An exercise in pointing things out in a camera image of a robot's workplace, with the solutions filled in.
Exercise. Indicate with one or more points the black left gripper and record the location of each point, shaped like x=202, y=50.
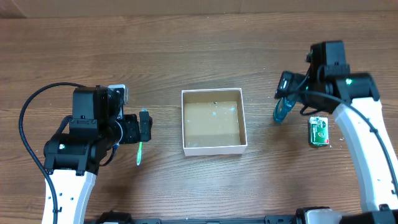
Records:
x=145, y=126

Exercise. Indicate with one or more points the green soap package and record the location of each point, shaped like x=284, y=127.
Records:
x=318, y=131

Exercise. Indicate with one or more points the blue mouthwash bottle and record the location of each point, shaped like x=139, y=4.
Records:
x=282, y=108

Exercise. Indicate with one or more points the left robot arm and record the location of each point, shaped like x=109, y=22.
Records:
x=97, y=125

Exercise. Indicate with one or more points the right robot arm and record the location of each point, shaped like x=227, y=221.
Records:
x=355, y=103

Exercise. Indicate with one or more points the green toothbrush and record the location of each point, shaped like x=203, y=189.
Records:
x=139, y=154

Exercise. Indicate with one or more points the white cardboard box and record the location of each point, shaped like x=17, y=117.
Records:
x=213, y=122

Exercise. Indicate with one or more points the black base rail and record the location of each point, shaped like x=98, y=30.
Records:
x=126, y=218

